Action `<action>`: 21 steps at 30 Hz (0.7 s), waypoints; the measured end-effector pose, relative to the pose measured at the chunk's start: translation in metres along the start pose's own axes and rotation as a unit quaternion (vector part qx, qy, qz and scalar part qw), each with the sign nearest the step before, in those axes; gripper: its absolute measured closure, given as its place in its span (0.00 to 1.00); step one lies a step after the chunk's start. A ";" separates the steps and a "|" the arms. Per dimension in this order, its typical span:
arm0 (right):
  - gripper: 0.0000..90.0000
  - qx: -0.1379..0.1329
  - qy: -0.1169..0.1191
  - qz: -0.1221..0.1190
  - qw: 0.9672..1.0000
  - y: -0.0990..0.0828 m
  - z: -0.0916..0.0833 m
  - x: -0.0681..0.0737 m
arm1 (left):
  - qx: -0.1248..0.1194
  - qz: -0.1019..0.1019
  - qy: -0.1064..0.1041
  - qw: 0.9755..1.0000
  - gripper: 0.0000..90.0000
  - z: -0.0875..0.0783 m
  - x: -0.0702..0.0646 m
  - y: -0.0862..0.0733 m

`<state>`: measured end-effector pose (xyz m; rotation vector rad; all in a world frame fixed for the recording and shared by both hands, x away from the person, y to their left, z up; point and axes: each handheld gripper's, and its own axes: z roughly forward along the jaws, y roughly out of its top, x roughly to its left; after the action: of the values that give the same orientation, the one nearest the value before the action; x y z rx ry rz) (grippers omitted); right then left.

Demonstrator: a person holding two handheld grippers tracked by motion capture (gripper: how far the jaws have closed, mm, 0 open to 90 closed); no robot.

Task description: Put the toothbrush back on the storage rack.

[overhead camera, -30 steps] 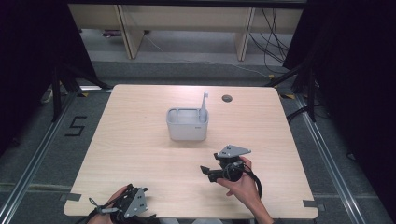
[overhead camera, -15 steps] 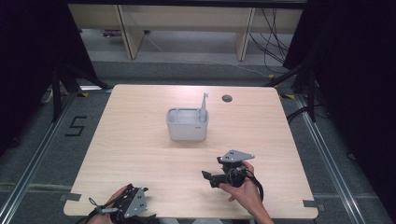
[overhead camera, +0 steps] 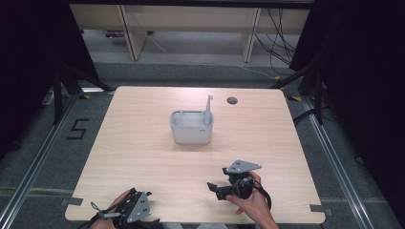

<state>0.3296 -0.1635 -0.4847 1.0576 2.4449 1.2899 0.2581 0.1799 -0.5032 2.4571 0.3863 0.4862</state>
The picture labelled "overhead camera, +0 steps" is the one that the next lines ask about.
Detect grey tape strip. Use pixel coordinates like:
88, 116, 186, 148
61, 197, 84, 207
309, 203, 332, 218

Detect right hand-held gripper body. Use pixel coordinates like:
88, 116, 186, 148
216, 159, 263, 201

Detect person's left hand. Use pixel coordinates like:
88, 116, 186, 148
90, 188, 132, 229

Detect light wooden desk frame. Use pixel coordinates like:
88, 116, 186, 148
69, 4, 311, 63

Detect white plastic storage box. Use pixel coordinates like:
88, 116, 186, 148
169, 109, 215, 145

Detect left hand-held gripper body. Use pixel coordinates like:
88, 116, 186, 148
113, 187, 153, 229

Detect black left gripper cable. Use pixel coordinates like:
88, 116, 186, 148
75, 190, 138, 229

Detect aluminium floor rail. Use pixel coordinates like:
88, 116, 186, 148
300, 94, 374, 229
0, 93, 80, 229

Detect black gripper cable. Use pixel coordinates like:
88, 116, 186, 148
75, 190, 138, 229
252, 179, 272, 212

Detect person's right hand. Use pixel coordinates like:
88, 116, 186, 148
225, 171, 272, 224

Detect black curtain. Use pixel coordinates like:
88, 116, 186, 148
288, 0, 405, 222
0, 0, 100, 161

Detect black metal stand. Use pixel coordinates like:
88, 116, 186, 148
52, 62, 117, 126
269, 61, 327, 126

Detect bundle of black hanging cables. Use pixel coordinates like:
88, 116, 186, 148
254, 8, 301, 76

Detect white electric toothbrush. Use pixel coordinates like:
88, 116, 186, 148
203, 93, 214, 126

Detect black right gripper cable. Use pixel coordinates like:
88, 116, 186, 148
252, 179, 272, 212

